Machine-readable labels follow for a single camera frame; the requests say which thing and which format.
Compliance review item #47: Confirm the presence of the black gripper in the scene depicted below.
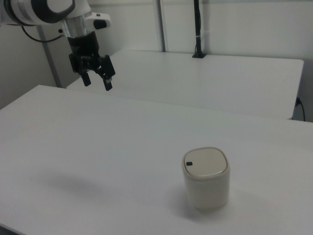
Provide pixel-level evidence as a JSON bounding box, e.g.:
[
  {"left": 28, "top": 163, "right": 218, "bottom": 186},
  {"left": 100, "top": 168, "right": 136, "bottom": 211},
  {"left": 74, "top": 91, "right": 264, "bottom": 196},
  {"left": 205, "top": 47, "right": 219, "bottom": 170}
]
[{"left": 67, "top": 31, "right": 116, "bottom": 92}]

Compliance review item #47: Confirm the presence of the beige trash bin lid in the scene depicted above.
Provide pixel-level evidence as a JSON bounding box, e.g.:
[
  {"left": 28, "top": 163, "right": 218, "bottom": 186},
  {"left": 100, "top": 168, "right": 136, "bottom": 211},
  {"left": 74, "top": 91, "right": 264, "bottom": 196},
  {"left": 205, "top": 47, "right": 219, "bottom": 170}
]
[{"left": 183, "top": 147, "right": 227, "bottom": 177}]

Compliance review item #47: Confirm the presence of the beige mini trash bin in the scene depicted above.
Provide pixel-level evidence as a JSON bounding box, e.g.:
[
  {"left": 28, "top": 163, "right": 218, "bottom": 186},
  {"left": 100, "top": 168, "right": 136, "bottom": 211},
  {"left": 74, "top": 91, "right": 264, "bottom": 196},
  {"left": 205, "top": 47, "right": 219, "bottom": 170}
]
[{"left": 181, "top": 146, "right": 231, "bottom": 210}]

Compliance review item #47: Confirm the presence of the white back table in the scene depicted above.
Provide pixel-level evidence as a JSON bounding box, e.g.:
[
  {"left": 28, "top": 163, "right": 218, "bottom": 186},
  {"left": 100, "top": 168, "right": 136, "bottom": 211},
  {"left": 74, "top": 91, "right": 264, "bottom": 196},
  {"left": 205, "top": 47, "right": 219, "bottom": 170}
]
[{"left": 66, "top": 49, "right": 305, "bottom": 120}]

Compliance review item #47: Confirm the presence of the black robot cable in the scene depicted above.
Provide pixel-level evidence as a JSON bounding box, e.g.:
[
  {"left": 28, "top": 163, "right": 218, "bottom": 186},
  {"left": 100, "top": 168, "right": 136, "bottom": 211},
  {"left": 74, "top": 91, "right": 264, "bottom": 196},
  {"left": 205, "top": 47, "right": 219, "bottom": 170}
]
[{"left": 21, "top": 25, "right": 65, "bottom": 43}]

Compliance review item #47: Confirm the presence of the grey metal wall post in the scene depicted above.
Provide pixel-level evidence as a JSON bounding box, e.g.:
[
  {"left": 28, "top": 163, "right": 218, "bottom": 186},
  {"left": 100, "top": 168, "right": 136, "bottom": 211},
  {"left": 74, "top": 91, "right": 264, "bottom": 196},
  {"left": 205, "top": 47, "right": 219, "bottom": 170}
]
[{"left": 155, "top": 0, "right": 169, "bottom": 52}]

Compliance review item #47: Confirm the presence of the black camera stand pole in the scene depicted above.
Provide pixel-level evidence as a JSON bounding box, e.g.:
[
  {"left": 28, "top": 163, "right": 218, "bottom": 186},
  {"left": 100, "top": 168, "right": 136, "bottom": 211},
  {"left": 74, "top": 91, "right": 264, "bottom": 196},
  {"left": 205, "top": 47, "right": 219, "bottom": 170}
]
[{"left": 192, "top": 0, "right": 207, "bottom": 59}]

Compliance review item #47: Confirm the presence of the black wall cable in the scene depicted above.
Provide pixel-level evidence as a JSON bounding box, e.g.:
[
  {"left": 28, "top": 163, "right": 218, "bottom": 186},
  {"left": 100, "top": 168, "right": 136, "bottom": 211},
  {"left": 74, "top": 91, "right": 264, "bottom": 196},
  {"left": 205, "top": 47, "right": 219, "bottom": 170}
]
[{"left": 295, "top": 96, "right": 306, "bottom": 122}]

